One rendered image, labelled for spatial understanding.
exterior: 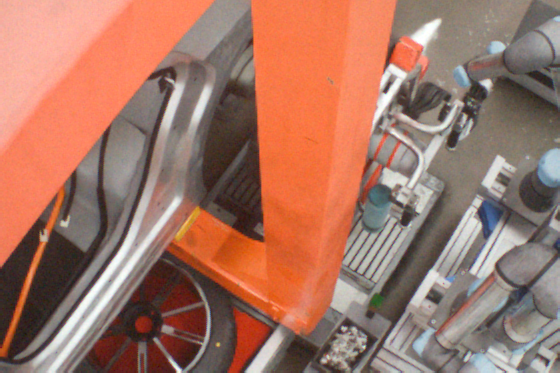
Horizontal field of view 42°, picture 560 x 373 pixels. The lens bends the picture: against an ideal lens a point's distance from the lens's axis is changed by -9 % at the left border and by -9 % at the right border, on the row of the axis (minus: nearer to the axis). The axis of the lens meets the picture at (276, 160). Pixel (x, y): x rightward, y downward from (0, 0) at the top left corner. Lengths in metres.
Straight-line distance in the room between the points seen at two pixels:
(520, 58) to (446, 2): 1.77
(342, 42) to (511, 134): 2.72
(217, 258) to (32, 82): 2.10
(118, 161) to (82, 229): 0.31
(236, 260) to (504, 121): 1.69
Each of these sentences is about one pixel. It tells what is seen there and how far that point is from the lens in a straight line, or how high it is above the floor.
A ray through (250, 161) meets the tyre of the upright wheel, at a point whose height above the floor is 0.92.
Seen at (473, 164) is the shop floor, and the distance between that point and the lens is 3.61.
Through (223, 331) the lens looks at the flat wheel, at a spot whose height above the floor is 0.50.
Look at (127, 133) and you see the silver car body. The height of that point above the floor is 1.03.
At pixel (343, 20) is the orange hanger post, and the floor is 2.34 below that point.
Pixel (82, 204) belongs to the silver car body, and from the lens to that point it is 2.64.
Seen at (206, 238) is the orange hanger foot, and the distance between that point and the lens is 2.66.
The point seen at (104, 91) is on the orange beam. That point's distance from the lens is 0.60.
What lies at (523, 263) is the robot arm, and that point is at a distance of 1.91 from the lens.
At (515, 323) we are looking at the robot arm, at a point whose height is 1.11.
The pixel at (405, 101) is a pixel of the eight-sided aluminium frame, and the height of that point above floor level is 0.76.
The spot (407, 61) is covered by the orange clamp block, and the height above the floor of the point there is 1.12.
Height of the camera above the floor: 3.17
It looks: 65 degrees down
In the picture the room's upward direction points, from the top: 1 degrees counter-clockwise
